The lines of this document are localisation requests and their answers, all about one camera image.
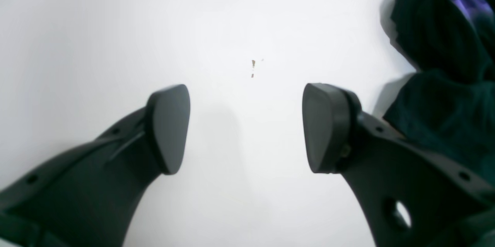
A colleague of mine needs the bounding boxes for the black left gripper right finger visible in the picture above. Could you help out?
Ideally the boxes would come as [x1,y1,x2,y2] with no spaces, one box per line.
[302,83,494,247]

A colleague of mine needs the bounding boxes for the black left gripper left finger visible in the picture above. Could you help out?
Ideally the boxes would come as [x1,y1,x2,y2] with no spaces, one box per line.
[0,84,190,247]

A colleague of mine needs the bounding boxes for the black printed T-shirt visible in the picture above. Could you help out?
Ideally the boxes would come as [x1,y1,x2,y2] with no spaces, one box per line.
[384,0,495,184]

